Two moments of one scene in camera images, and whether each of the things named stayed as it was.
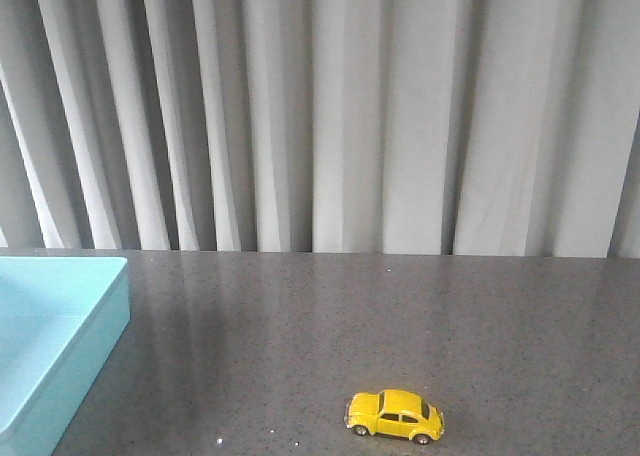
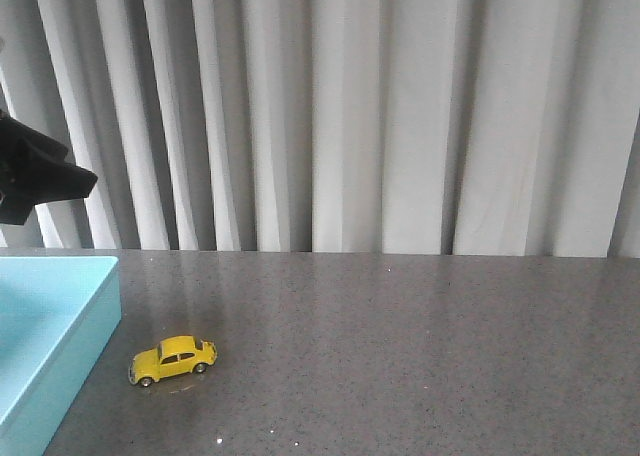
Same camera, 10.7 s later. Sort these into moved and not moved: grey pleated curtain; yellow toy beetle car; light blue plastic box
Moved: yellow toy beetle car
Not moved: grey pleated curtain; light blue plastic box
